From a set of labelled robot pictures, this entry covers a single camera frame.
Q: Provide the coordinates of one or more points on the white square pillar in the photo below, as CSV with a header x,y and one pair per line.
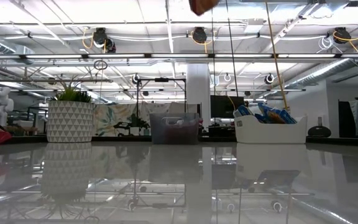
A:
x,y
198,87

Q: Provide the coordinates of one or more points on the black table frame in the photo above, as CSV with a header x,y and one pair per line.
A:
x,y
120,138

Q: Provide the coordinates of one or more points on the floral patterned partition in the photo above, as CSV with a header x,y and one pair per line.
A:
x,y
113,118

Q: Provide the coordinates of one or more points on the small distant ceiling reel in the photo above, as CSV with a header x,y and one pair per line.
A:
x,y
135,78
224,77
269,78

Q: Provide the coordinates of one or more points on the white humanoid figure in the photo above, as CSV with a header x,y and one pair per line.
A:
x,y
0,105

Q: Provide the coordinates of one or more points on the black monitor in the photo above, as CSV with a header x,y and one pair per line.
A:
x,y
225,105

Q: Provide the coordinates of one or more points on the grey plastic bin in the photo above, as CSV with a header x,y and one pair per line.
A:
x,y
174,118

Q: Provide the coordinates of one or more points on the long ceiling light bar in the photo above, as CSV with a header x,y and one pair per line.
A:
x,y
179,56

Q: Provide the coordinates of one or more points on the black metal frame stand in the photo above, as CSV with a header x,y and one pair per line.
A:
x,y
162,80

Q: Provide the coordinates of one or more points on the green plant in patterned pot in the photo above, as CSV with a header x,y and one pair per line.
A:
x,y
70,121

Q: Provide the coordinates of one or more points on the white plastic bin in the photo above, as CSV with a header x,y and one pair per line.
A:
x,y
269,132

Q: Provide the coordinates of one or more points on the black round speaker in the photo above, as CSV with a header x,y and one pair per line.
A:
x,y
319,131

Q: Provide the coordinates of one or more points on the red ramen pack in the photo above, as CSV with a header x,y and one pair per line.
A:
x,y
202,6

